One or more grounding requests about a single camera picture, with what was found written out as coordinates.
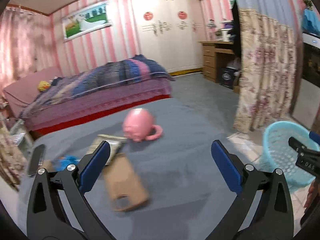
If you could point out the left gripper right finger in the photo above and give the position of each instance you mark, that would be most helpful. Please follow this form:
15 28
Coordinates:
273 218

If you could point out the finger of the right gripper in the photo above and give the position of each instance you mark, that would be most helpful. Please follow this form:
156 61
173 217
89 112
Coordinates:
315 137
301 149

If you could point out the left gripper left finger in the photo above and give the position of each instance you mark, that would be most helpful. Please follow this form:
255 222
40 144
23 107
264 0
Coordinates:
46 217

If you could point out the blue plastic bag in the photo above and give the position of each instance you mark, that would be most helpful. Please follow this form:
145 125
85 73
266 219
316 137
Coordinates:
63 162

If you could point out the person's right hand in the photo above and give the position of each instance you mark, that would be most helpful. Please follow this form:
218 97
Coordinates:
312 191

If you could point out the light blue plastic basket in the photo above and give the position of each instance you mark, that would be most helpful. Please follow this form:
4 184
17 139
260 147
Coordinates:
278 154

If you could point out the black smartphone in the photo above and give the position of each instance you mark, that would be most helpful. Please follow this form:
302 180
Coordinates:
36 160

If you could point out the floral curtain left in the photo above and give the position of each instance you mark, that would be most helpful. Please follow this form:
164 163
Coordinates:
12 160

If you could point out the floral curtain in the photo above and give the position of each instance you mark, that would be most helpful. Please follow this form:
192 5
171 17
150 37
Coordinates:
12 160
271 50

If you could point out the tan phone case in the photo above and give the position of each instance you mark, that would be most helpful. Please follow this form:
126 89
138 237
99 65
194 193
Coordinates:
124 186

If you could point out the floral curtain right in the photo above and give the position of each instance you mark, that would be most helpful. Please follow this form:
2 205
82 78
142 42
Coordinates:
271 50

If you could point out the black box under desk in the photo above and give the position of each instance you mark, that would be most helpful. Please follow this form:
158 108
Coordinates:
227 77

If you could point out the grey blanket on table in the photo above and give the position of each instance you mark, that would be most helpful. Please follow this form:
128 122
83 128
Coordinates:
188 195

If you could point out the bed with striped quilt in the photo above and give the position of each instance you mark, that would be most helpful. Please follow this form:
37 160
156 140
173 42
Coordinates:
95 93

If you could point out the pink pig mug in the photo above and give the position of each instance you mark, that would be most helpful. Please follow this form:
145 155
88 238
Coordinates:
139 125

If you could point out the yellow duck plush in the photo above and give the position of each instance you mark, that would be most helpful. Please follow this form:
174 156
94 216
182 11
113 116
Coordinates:
43 86

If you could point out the wooden desk with drawers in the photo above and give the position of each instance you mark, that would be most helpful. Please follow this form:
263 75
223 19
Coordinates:
216 55

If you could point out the desk lamp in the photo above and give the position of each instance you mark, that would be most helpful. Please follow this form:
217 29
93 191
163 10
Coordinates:
211 29

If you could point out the pink window curtain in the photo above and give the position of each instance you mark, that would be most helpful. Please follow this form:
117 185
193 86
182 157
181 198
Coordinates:
27 44

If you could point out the white wardrobe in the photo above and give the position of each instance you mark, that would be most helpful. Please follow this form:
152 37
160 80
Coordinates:
170 31

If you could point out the framed wedding picture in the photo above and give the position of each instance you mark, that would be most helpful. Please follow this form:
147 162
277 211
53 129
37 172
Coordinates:
86 20

